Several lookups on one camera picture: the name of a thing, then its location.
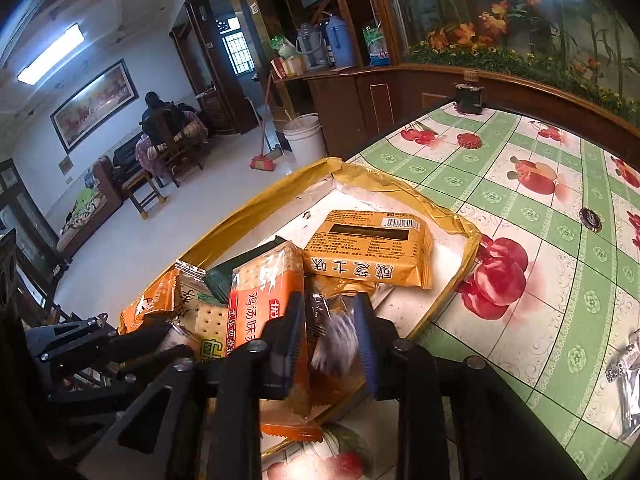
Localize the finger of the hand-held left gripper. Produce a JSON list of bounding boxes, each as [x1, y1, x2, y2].
[[27, 316, 173, 362], [44, 355, 177, 408]]

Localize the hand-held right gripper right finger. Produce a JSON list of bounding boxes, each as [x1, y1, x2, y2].
[[352, 292, 588, 480]]

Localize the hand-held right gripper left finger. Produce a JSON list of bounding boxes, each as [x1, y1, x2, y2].
[[75, 291, 308, 480]]

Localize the small black and white candy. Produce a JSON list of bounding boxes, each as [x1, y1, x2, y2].
[[309, 310, 360, 380]]

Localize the orange snack packet white logo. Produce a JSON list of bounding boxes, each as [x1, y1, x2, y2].
[[118, 269, 182, 336]]

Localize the orange cracker packet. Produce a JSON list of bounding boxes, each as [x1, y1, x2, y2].
[[226, 240, 311, 417]]

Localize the clear brown snack packet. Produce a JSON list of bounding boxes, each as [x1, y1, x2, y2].
[[174, 259, 208, 311]]

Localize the dark green snack packet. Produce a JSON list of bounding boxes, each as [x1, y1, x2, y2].
[[204, 236, 287, 307]]

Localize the large orange biscuit packet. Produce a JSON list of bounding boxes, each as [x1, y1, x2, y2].
[[302, 209, 435, 291]]

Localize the cardboard box with yellow tape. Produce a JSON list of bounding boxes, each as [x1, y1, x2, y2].
[[117, 156, 482, 456]]

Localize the black and white candy packet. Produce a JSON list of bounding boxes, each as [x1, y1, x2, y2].
[[604, 330, 640, 443]]

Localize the wooden bench floral cushion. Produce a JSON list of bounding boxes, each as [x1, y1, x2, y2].
[[55, 157, 123, 261]]

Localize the wooden stool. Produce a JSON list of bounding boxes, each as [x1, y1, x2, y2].
[[121, 167, 167, 221]]

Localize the dark wooden glass cabinet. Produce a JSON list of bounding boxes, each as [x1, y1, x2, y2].
[[0, 157, 66, 261]]

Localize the red broom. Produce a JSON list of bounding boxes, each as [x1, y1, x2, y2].
[[250, 72, 285, 173]]

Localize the black sofa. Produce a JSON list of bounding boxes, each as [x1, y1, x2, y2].
[[112, 132, 146, 171]]

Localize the wooden chair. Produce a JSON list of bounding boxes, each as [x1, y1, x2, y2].
[[150, 105, 207, 188]]

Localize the white plastic bucket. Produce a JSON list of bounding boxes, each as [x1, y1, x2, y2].
[[282, 113, 328, 170]]

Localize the low wooden cabinet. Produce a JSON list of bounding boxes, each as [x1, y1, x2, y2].
[[272, 62, 418, 158]]

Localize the dark bottle cap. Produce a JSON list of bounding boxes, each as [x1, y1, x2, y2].
[[579, 207, 603, 233]]

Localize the dark sauce bottle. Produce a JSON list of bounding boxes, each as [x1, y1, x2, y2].
[[452, 71, 486, 116]]

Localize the red and white boxes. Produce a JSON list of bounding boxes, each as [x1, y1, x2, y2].
[[271, 55, 308, 80]]

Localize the ceiling light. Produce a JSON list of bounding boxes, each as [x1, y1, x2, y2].
[[17, 24, 85, 86]]

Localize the grey thermos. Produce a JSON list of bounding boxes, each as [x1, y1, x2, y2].
[[296, 22, 328, 68]]

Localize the barred window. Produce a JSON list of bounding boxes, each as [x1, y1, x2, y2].
[[220, 17, 258, 81]]

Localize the blue thermos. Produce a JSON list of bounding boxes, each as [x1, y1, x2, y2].
[[322, 12, 357, 68]]

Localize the green and white bag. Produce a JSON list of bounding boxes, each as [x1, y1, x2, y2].
[[362, 20, 391, 67]]

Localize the framed wall painting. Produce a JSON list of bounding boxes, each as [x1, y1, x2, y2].
[[50, 58, 139, 153]]

